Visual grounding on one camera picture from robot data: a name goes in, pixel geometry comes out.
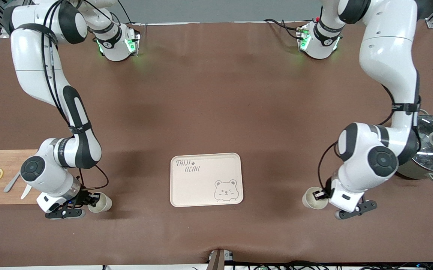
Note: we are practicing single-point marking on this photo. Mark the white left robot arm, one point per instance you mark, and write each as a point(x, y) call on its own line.
point(385, 56)

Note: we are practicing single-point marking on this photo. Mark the cream bear print tray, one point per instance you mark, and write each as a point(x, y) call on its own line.
point(201, 187)

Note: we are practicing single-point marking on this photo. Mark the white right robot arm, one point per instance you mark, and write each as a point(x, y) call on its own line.
point(36, 56)

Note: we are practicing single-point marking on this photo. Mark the grey knife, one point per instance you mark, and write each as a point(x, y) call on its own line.
point(10, 185)

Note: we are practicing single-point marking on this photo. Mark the white cup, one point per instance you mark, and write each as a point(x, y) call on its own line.
point(308, 200)
point(105, 204)

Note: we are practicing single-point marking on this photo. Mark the brown table mat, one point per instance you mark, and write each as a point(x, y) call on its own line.
point(216, 112)

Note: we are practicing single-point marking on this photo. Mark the brown camera post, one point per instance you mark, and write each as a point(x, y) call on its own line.
point(217, 262)

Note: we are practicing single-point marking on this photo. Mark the small white device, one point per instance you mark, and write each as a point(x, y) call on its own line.
point(228, 256)

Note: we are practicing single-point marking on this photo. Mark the white knife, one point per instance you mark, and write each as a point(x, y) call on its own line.
point(25, 194)

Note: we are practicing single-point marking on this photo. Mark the grey-green electric pot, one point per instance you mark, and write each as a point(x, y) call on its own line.
point(418, 173)

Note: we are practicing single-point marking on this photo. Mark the wooden cutting board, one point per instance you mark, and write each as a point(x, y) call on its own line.
point(2, 157)

